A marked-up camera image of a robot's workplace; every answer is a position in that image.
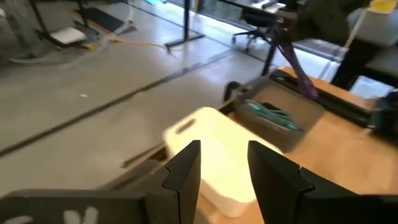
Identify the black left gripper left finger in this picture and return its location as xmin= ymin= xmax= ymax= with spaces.
xmin=144 ymin=139 xmax=201 ymax=224

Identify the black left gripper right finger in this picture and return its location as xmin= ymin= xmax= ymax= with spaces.
xmin=248 ymin=140 xmax=364 ymax=224

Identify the white plastic bin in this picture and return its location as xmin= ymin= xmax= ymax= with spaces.
xmin=163 ymin=106 xmax=284 ymax=218

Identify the dark translucent bin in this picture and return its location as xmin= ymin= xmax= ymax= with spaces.
xmin=231 ymin=76 xmax=326 ymax=154

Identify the thin white rod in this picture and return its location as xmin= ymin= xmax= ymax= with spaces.
xmin=343 ymin=9 xmax=369 ymax=50

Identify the black vertical pole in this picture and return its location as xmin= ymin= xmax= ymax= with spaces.
xmin=261 ymin=18 xmax=280 ymax=78

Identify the black office chair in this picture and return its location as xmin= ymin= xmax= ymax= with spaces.
xmin=231 ymin=9 xmax=282 ymax=53

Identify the black desk leg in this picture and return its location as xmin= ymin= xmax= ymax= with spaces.
xmin=164 ymin=0 xmax=206 ymax=49

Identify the black floor mat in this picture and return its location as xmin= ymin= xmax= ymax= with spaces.
xmin=76 ymin=6 xmax=137 ymax=34

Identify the white flat box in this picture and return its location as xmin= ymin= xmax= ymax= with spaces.
xmin=49 ymin=26 xmax=88 ymax=45

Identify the black metal stand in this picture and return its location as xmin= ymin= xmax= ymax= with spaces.
xmin=27 ymin=0 xmax=94 ymax=49

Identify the yellow floor cable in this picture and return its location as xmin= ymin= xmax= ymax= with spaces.
xmin=83 ymin=36 xmax=171 ymax=54

